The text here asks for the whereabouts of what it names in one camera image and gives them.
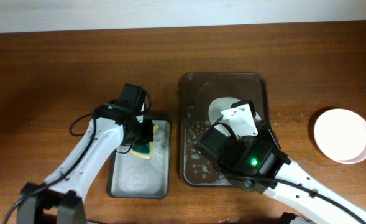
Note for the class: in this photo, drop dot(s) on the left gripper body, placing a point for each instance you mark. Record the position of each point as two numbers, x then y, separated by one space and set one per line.
144 132

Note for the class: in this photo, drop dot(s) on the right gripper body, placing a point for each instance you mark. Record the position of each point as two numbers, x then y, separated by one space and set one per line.
264 132

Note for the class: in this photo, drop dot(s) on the green and yellow sponge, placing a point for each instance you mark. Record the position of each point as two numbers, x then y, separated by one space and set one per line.
144 147

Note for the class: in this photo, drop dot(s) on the pale green plate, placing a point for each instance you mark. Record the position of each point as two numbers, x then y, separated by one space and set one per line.
217 105

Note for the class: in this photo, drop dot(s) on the cream white plate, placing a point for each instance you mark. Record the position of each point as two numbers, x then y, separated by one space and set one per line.
328 126

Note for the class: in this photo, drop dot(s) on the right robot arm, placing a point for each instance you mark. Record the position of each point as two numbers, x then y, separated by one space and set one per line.
256 163

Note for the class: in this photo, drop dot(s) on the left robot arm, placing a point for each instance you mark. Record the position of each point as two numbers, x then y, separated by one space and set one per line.
119 122

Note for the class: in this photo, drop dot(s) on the dark green soapy tray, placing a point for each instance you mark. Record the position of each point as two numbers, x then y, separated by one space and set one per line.
131 176

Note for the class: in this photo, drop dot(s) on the brown plastic tray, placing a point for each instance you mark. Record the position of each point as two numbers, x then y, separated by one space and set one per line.
198 91

